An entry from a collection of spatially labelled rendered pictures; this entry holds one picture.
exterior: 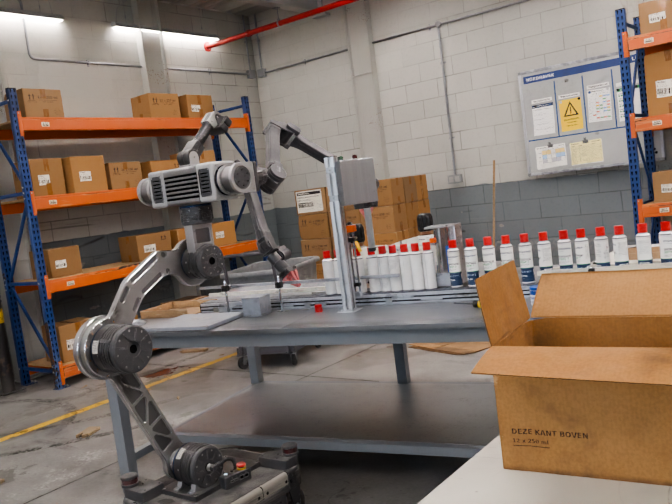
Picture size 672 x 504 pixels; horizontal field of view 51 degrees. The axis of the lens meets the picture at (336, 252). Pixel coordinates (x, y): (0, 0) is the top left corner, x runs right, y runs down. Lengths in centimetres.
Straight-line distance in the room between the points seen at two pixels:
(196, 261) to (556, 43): 525
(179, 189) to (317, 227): 415
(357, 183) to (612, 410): 189
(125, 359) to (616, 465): 178
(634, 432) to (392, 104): 712
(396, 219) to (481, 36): 225
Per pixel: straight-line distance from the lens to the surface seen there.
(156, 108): 732
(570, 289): 168
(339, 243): 306
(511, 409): 143
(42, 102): 662
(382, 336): 276
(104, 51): 809
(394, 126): 826
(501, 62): 768
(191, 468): 294
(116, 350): 265
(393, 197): 662
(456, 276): 304
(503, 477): 145
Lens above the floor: 136
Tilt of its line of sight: 5 degrees down
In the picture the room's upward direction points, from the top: 7 degrees counter-clockwise
